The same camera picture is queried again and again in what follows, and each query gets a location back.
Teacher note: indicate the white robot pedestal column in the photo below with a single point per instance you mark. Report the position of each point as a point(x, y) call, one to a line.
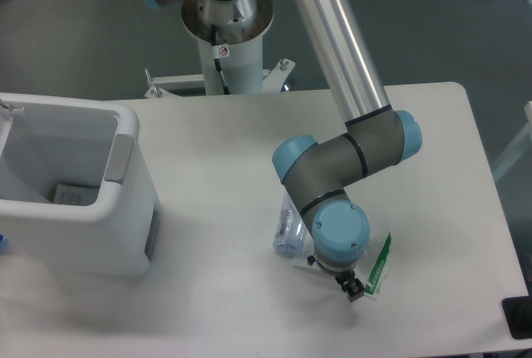
point(229, 35)

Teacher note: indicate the clear plastic bag green strip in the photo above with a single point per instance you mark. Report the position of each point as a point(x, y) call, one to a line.
point(378, 266)

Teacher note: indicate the blue object at left edge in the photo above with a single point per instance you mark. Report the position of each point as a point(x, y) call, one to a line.
point(3, 244)

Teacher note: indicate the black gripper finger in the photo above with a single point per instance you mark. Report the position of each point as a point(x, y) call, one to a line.
point(350, 285)

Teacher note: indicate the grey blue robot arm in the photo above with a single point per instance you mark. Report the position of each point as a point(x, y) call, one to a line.
point(372, 135)

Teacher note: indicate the white frame at right edge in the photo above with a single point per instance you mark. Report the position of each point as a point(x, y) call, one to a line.
point(515, 150)

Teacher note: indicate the white trash can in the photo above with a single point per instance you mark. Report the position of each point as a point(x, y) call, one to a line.
point(49, 140)

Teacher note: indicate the crushed clear plastic bottle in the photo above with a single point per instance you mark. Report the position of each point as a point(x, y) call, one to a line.
point(290, 235)

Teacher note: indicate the black device at table corner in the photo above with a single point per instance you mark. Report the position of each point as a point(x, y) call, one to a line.
point(517, 312)

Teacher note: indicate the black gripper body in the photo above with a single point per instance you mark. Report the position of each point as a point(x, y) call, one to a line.
point(337, 272)

